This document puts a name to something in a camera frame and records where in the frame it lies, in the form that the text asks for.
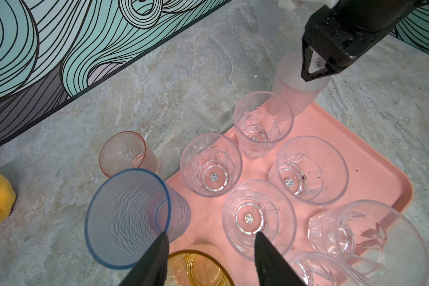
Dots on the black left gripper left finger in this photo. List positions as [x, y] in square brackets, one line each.
[152, 268]

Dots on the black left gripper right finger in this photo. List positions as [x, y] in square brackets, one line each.
[272, 268]

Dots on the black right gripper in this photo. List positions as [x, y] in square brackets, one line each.
[336, 37]

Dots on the clear upturned glass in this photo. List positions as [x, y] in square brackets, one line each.
[262, 119]
[288, 82]
[374, 241]
[311, 170]

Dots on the yellow plastic tumbler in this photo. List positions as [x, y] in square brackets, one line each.
[196, 268]

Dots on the clear faceted glass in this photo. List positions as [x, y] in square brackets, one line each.
[258, 206]
[211, 165]
[318, 269]

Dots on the blue textured plastic tumbler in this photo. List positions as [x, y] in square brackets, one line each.
[128, 212]

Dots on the pink plastic cup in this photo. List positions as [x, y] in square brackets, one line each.
[127, 150]

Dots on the pink plastic tray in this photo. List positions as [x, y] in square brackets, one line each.
[371, 177]

